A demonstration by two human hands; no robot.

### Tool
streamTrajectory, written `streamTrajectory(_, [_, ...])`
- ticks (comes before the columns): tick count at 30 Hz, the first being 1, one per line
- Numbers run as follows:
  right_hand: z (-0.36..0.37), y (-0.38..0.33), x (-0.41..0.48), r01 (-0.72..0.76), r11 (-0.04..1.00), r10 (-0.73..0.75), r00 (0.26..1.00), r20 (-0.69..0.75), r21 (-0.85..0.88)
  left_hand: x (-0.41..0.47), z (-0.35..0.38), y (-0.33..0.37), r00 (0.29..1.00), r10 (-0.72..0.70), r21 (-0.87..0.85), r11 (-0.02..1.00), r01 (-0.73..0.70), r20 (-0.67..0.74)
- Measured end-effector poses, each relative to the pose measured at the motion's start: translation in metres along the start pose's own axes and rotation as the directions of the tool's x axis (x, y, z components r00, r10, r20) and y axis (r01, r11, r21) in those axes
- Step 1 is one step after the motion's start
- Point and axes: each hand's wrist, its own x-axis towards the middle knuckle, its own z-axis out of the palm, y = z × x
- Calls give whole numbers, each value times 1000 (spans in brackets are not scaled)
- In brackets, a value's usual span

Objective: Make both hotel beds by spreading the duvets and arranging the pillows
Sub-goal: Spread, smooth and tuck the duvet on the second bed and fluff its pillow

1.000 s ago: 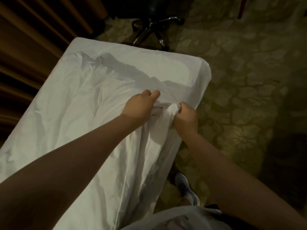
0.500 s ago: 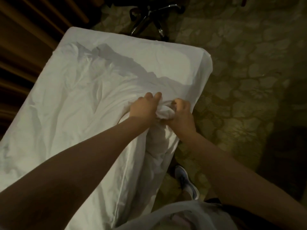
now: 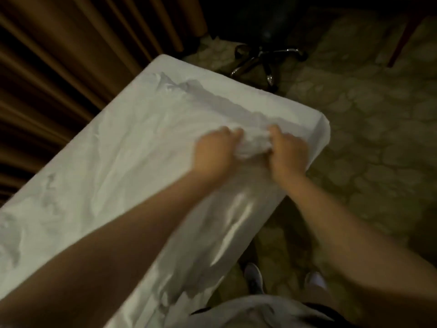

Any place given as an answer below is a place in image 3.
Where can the person's right hand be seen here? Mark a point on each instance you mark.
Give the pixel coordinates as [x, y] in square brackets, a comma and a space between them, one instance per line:
[287, 157]

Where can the person's left hand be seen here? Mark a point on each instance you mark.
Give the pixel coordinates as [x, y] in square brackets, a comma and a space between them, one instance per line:
[215, 155]

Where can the white duvet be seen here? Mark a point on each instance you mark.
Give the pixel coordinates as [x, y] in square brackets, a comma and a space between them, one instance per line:
[123, 153]

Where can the person's left forearm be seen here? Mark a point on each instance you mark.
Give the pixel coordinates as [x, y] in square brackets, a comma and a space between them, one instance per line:
[95, 270]

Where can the person's right forearm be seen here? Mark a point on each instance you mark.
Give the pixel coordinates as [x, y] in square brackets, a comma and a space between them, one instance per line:
[369, 249]

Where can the person's left dark sneaker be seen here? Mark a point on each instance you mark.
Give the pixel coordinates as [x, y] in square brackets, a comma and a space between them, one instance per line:
[254, 278]

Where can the person's right leg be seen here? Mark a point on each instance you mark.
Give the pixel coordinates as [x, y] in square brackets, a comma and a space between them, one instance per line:
[317, 297]

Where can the person's white printed shirt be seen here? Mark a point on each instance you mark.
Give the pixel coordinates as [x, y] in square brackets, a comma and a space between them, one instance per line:
[246, 314]

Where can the black office chair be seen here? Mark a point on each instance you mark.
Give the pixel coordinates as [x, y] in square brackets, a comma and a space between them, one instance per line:
[263, 37]

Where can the brown curtain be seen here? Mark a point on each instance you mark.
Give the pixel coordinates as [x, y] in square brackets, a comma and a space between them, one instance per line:
[68, 65]

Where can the dark wooden desk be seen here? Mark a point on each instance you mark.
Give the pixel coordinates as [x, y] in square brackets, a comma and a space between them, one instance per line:
[410, 30]

